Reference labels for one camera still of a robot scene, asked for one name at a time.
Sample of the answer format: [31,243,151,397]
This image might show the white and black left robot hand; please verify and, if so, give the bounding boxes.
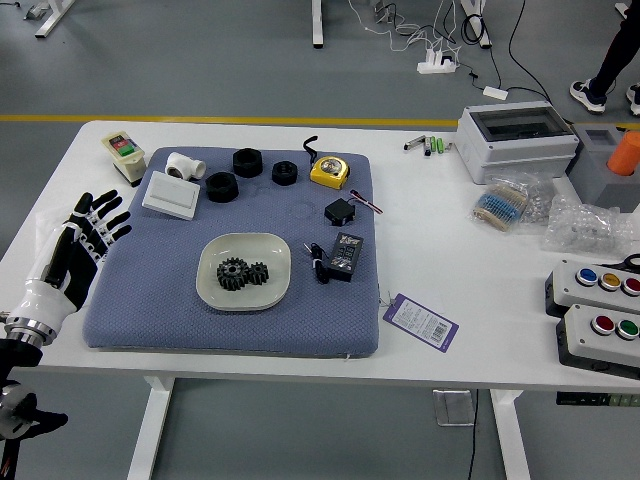
[7,188,134,331]

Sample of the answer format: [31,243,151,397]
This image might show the big black gear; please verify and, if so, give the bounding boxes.
[215,256,251,292]

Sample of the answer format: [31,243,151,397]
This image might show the big black hex nut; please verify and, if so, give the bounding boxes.
[205,171,238,203]
[232,147,263,178]

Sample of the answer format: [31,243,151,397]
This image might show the small black hex nut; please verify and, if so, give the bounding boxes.
[271,160,299,187]

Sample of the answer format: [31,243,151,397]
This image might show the blue-yellow-red button box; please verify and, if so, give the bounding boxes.
[544,258,640,321]

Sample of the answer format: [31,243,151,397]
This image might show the red-green button box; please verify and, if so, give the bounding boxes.
[555,303,640,380]

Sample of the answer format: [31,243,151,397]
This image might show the white square plate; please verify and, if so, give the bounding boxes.
[193,230,292,312]

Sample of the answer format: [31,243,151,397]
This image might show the white pipe tee fitting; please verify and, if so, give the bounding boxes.
[165,151,208,182]

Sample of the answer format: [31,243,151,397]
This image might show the blue-grey quilted mat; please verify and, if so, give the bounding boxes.
[82,145,380,359]

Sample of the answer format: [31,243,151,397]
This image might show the white background table leg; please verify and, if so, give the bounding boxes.
[311,0,325,50]
[34,0,76,40]
[459,0,494,49]

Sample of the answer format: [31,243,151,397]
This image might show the yellow tape measure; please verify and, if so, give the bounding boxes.
[301,135,351,190]

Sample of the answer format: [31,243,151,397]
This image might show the purple product tag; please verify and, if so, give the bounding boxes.
[382,292,460,355]

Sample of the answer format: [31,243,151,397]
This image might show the silver floor plate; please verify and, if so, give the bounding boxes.
[432,389,476,427]

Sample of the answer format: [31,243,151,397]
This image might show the white power strip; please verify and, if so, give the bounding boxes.
[416,47,459,76]

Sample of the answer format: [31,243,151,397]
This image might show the bag of resistors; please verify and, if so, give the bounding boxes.
[468,174,534,234]

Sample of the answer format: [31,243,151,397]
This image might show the bag of screws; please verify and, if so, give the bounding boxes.
[519,172,559,234]

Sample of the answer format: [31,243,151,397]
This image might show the bubble wrap bag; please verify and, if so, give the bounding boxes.
[541,193,640,259]

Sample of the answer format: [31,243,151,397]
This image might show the grey block holder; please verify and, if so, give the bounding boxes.
[566,122,640,214]

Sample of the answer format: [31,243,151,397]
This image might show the black table control panel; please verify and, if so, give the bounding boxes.
[556,391,640,407]

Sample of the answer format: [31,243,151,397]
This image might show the black scissors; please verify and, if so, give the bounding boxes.
[597,253,640,274]

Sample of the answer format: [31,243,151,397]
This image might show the orange cylinder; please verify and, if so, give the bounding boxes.
[606,130,640,177]

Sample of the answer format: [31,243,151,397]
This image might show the person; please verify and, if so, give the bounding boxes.
[569,0,640,115]

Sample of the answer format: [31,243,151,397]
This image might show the beige red-green push-button switch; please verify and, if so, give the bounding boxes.
[101,130,147,188]

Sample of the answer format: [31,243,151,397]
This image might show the white wall switch plate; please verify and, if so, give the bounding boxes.
[141,170,202,222]

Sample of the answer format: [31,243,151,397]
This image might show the black plug cord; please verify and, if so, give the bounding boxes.
[303,242,331,285]

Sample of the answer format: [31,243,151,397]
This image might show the black module with red wires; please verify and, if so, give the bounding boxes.
[324,189,385,227]

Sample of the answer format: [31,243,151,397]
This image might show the white cable bundle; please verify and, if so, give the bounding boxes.
[347,0,464,57]

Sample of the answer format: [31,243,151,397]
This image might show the black floor cable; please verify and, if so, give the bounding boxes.
[466,389,480,480]

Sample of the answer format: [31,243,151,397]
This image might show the grey enclosure with clear lid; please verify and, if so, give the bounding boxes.
[455,101,581,186]

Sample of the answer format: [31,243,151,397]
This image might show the long black power cable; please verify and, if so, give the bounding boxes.
[508,0,569,124]

